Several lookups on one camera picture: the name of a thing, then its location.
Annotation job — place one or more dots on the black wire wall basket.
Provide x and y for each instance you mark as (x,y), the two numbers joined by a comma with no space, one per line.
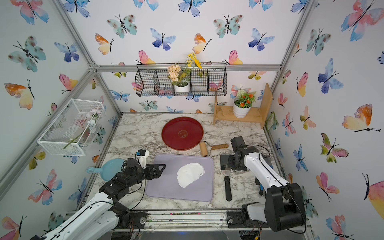
(152,80)

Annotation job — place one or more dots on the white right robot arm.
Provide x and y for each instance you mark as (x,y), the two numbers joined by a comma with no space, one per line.
(284,207)

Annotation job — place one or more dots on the pink artificial flower stem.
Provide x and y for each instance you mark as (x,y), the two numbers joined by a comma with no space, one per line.
(88,128)

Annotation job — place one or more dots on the white dough piece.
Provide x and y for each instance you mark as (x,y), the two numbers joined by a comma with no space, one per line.
(189,173)

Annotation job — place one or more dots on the teal plastic scoop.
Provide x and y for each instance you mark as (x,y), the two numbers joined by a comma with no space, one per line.
(108,170)

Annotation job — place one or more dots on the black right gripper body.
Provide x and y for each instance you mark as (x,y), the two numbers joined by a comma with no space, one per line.
(232,163)

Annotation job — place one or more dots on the lavender silicone mat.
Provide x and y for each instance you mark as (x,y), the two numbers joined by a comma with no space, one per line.
(167,185)

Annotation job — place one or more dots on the green paper packet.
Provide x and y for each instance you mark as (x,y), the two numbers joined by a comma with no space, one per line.
(271,122)

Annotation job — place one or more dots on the red round tray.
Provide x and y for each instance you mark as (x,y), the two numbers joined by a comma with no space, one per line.
(182,134)

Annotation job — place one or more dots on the white mesh wall basket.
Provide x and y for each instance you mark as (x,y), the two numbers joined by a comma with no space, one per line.
(58,133)

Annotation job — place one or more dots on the wooden shelf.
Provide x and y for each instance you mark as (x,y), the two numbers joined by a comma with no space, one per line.
(254,115)

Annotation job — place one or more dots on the white pot with flowers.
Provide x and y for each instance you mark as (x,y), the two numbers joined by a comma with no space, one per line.
(181,76)

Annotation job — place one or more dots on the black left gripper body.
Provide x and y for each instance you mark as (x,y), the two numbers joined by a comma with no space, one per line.
(141,175)

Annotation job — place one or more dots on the orange flower plant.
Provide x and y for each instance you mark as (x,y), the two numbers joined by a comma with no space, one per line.
(245,99)

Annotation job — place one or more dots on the white ribbed flower pot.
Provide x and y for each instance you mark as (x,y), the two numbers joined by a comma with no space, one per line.
(240,109)

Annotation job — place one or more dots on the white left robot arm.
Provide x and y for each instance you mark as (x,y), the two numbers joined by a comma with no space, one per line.
(104,212)

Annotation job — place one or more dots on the black handled strainer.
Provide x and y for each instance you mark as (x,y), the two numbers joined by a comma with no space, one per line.
(224,159)

